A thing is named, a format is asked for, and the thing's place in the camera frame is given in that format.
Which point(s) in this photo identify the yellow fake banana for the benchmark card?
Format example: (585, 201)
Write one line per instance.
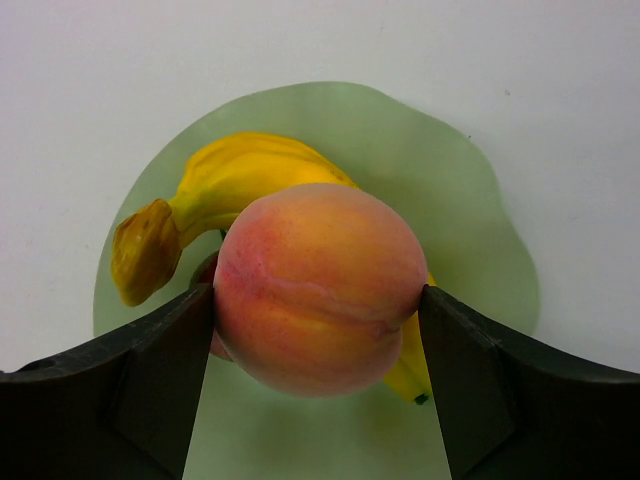
(219, 182)

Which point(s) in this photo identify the fake peach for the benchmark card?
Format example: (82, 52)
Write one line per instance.
(313, 286)

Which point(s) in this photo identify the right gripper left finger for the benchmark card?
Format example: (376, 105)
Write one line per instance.
(121, 406)

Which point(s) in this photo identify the green glass bowl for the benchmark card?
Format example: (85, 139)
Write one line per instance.
(446, 190)

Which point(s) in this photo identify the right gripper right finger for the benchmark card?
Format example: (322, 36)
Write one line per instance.
(512, 407)

